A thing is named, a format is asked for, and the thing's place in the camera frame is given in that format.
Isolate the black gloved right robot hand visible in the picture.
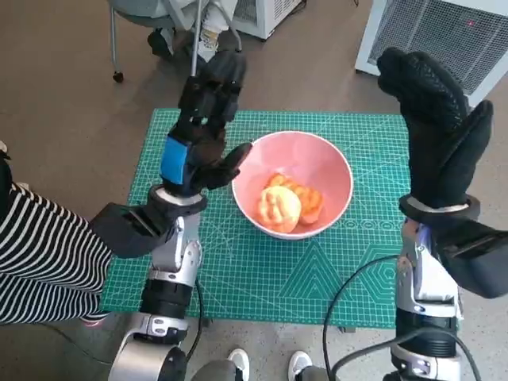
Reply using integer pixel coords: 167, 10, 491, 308
375, 46, 495, 210

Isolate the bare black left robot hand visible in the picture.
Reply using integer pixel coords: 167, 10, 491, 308
158, 50, 254, 198

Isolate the pink bowl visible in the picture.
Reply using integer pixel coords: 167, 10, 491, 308
231, 130, 354, 240

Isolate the round toy bread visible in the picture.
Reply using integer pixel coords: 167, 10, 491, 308
258, 185, 302, 233

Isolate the oblong striped toy bread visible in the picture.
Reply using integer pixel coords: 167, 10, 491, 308
264, 172, 323, 225

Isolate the large white mesh cabinet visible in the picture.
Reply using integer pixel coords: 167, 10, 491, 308
355, 0, 508, 107

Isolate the person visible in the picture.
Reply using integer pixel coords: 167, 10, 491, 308
190, 348, 330, 381
147, 0, 239, 63
0, 140, 114, 329

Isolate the green cutting mat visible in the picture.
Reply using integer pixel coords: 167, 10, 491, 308
97, 109, 412, 329

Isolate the small white cabinet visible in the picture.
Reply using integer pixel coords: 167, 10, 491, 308
232, 0, 306, 40

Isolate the grey office chair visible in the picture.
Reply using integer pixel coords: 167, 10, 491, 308
109, 0, 244, 83

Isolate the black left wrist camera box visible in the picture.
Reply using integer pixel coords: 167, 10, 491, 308
89, 202, 175, 260

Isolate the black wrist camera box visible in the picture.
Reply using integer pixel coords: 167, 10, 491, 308
434, 220, 508, 299
89, 202, 175, 260

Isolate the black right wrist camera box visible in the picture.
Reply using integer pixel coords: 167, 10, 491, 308
434, 220, 508, 299

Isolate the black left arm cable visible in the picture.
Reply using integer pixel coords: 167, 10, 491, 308
186, 277, 206, 358

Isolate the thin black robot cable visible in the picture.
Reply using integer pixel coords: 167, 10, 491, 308
321, 254, 402, 381

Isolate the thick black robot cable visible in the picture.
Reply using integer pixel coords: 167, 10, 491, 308
333, 329, 473, 381

